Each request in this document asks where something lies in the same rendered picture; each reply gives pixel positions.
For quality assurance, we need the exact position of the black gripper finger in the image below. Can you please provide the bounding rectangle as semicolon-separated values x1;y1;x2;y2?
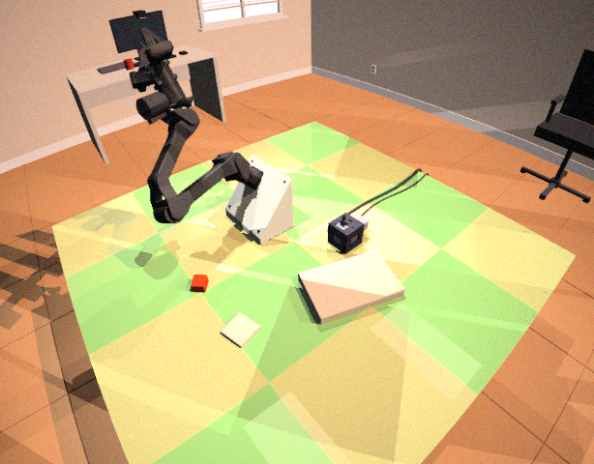
139;25;167;54
135;40;150;71

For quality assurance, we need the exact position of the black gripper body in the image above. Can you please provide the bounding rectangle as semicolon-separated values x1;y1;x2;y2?
145;41;178;92

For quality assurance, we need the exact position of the small orange-red cube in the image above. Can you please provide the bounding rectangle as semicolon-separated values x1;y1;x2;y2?
191;275;209;293

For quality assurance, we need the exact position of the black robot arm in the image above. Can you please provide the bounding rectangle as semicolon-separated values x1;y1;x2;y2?
130;65;263;223

